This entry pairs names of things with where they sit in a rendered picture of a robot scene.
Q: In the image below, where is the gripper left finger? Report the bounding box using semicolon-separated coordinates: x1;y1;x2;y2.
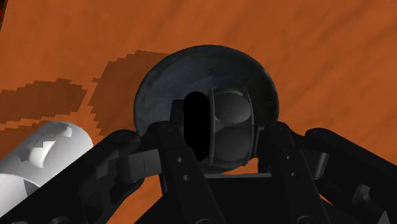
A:
0;91;227;224

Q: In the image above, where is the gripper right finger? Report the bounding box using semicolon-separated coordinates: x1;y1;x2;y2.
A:
253;121;397;224

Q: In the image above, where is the dark grey round bowl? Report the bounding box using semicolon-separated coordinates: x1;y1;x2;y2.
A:
134;45;280;173

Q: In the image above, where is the white cylindrical mug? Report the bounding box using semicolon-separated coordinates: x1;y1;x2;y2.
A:
0;120;94;216

